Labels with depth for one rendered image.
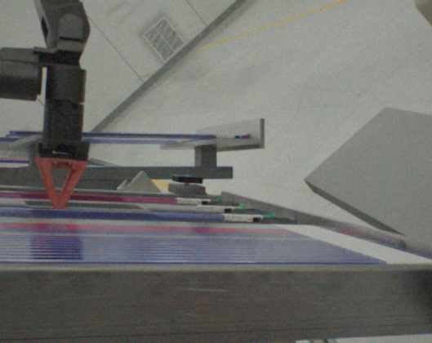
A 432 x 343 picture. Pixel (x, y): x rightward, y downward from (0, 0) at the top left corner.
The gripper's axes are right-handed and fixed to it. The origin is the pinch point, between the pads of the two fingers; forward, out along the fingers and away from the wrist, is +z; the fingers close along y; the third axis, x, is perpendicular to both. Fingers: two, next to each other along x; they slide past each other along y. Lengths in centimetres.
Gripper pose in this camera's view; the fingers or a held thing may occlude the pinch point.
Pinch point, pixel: (58, 202)
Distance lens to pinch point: 97.7
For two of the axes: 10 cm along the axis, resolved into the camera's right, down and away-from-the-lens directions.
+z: -0.8, 10.0, 0.5
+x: 9.3, 0.5, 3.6
